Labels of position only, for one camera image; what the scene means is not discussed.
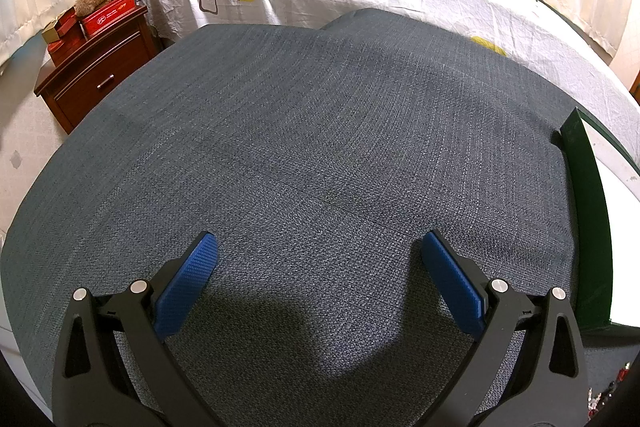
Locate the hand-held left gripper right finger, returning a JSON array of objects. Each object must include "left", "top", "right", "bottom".
[{"left": 422, "top": 229, "right": 588, "bottom": 427}]

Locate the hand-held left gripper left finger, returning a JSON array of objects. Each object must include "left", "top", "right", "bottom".
[{"left": 51, "top": 230, "right": 221, "bottom": 427}]

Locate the green box with white lining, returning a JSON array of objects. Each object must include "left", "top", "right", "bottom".
[{"left": 552, "top": 108, "right": 640, "bottom": 333}]

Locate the dark grey tablecloth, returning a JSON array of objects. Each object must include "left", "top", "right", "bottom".
[{"left": 0, "top": 8, "right": 621, "bottom": 427}]

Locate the wooden nightstand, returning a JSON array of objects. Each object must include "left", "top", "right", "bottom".
[{"left": 34, "top": 5, "right": 161, "bottom": 135}]

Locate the dark red box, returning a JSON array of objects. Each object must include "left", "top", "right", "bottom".
[{"left": 47, "top": 9, "right": 87, "bottom": 68}]

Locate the red tin box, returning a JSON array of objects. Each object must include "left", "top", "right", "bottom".
[{"left": 77, "top": 0, "right": 137, "bottom": 38}]

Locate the gold box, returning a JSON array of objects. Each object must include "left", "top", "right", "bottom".
[{"left": 41, "top": 19, "right": 64, "bottom": 44}]

